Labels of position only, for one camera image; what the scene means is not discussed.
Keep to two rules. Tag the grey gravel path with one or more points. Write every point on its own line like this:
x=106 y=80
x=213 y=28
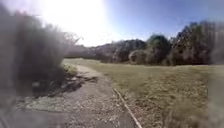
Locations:
x=93 y=103

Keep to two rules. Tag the timber path edging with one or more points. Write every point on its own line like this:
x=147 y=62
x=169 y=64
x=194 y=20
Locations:
x=128 y=108

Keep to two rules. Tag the wood of dark trees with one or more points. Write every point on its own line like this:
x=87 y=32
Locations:
x=160 y=50

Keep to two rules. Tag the wide dry grass field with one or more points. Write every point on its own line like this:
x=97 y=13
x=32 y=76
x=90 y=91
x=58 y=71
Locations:
x=160 y=86

